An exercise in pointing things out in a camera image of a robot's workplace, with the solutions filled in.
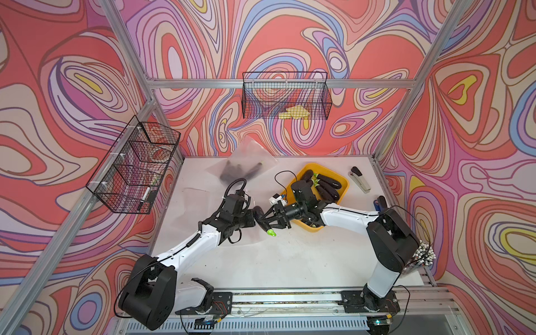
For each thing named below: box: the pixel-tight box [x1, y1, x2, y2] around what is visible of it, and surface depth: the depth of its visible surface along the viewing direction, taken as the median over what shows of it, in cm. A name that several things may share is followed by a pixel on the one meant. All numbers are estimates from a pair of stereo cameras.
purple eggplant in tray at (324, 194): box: [315, 185, 335, 201], surface depth 103 cm
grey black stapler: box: [347, 166, 372, 195], surface depth 109 cm
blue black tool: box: [373, 195, 389, 213], surface depth 98 cm
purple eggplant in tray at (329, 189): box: [317, 180, 340, 200], surface depth 104 cm
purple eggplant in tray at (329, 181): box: [316, 173, 342, 190], surface depth 107 cm
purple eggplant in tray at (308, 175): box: [302, 168, 314, 183], surface depth 110 cm
